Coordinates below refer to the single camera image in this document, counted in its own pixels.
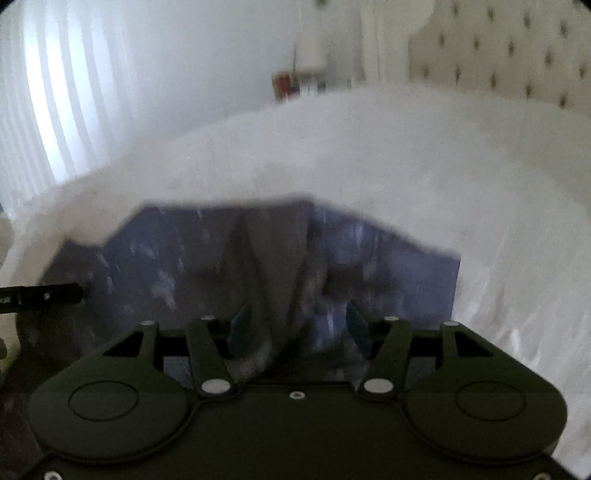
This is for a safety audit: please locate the tufted beige headboard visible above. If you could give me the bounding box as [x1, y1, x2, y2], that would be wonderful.
[360, 0, 591, 110]

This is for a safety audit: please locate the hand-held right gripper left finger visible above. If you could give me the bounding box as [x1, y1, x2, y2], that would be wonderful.
[102, 300, 253, 400]

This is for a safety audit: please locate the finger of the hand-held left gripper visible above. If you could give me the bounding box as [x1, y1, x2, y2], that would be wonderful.
[0, 282, 85, 312]

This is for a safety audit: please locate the white sheer curtain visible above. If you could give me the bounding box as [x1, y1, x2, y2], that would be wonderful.
[0, 9, 158, 206]

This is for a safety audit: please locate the white table lamp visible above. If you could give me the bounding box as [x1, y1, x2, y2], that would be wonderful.
[293, 28, 329, 77]

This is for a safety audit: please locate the purple patterned hoodie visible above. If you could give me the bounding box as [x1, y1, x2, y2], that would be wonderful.
[14, 195, 462, 393]

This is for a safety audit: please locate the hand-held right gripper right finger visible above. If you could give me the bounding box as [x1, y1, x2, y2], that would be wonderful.
[346, 300, 493, 400]

